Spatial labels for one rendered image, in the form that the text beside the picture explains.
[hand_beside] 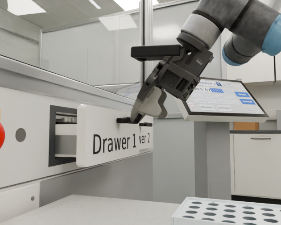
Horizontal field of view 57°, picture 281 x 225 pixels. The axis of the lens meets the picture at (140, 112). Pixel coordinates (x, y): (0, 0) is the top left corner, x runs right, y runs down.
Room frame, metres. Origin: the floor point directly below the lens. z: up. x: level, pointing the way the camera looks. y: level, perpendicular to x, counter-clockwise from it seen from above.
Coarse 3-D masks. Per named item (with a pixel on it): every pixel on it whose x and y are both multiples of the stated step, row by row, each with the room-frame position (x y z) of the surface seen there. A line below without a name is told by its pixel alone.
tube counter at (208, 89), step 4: (204, 88) 1.42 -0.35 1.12; (208, 88) 1.43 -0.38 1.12; (212, 88) 1.44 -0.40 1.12; (216, 88) 1.45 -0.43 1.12; (220, 88) 1.47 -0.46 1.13; (212, 92) 1.41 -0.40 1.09; (216, 92) 1.42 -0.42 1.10; (220, 92) 1.44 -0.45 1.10; (224, 92) 1.45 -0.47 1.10; (228, 92) 1.46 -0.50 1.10
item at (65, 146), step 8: (56, 128) 0.49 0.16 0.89; (64, 128) 0.49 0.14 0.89; (72, 128) 0.48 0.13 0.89; (56, 136) 0.49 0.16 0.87; (64, 136) 0.49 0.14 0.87; (72, 136) 0.48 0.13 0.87; (56, 144) 0.49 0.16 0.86; (64, 144) 0.49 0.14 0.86; (72, 144) 0.48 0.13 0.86; (56, 152) 0.49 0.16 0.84; (64, 152) 0.49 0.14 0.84; (72, 152) 0.48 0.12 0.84
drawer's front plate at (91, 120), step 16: (80, 112) 0.46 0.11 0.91; (96, 112) 0.49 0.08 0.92; (112, 112) 0.56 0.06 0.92; (128, 112) 0.65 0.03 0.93; (80, 128) 0.46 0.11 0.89; (96, 128) 0.49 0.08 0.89; (112, 128) 0.56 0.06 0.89; (128, 128) 0.65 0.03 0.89; (80, 144) 0.46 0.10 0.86; (96, 144) 0.49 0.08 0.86; (128, 144) 0.65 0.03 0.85; (80, 160) 0.46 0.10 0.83; (96, 160) 0.49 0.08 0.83; (112, 160) 0.56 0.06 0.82
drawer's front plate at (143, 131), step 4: (144, 120) 0.95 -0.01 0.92; (148, 120) 1.00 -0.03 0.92; (140, 128) 0.92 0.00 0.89; (144, 128) 0.95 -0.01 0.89; (148, 128) 1.00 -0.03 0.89; (140, 132) 0.92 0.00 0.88; (144, 132) 0.95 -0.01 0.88; (148, 132) 1.00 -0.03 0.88; (144, 136) 0.95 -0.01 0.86; (148, 136) 1.00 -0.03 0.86; (144, 140) 0.95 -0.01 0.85; (140, 144) 0.92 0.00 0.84; (144, 144) 0.95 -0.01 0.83; (148, 144) 1.00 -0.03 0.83; (140, 148) 0.92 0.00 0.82; (144, 148) 0.95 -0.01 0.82
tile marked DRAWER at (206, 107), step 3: (201, 105) 1.30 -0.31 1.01; (204, 105) 1.31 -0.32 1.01; (207, 105) 1.32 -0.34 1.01; (210, 105) 1.32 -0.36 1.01; (213, 105) 1.33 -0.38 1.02; (201, 108) 1.28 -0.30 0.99; (204, 108) 1.29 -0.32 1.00; (207, 108) 1.30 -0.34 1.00; (210, 108) 1.31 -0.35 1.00; (213, 108) 1.31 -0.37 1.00
